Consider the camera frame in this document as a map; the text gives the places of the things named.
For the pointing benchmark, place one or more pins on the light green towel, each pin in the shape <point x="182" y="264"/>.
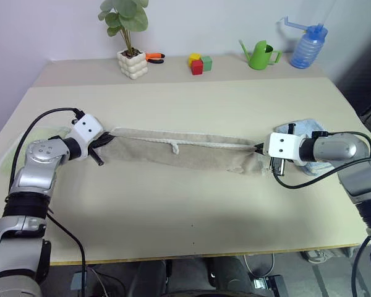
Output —
<point x="38" y="134"/>

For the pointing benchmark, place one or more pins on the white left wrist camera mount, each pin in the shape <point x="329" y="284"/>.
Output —
<point x="86" y="127"/>

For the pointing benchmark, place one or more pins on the yellow block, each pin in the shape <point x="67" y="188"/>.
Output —
<point x="194" y="57"/>

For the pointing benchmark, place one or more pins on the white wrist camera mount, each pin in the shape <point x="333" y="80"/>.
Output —
<point x="86" y="127"/>
<point x="281" y="145"/>

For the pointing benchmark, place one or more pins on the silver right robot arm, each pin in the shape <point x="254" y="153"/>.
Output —
<point x="337" y="150"/>

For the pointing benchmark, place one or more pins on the green leafy plant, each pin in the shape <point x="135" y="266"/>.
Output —
<point x="126" y="17"/>

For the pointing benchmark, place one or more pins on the red block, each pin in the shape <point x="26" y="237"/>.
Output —
<point x="197" y="68"/>

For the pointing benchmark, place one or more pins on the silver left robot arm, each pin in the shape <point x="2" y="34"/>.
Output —
<point x="34" y="179"/>

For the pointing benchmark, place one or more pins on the grey sneaker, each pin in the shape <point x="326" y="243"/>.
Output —
<point x="315" y="256"/>

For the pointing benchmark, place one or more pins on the blue plastic spray bottle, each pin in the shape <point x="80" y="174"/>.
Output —
<point x="307" y="48"/>

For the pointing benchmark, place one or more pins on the dark rounded shape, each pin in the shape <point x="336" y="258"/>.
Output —
<point x="228" y="275"/>

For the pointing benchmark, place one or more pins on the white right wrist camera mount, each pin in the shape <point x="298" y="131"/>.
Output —
<point x="281" y="145"/>

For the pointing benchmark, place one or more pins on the light blue towel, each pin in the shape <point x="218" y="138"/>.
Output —
<point x="309" y="125"/>

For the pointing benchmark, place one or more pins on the green watering can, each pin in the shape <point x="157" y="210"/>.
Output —
<point x="259" y="57"/>

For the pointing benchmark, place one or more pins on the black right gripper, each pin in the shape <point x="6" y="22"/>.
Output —
<point x="277" y="166"/>

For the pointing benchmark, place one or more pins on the dark furniture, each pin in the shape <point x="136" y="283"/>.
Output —
<point x="365" y="80"/>

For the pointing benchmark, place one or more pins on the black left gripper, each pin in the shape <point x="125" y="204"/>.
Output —
<point x="96" y="154"/>

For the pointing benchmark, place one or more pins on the beige towel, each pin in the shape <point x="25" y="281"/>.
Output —
<point x="188" y="154"/>

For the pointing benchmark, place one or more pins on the green block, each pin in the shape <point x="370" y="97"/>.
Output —
<point x="207" y="63"/>

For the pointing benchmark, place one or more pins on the white bubbled plant pot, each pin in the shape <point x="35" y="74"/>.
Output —
<point x="133" y="66"/>

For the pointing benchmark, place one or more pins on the black box with metal clip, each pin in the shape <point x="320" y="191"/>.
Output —
<point x="270" y="284"/>

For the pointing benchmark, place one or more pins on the orange black pliers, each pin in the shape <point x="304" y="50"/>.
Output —
<point x="154" y="57"/>

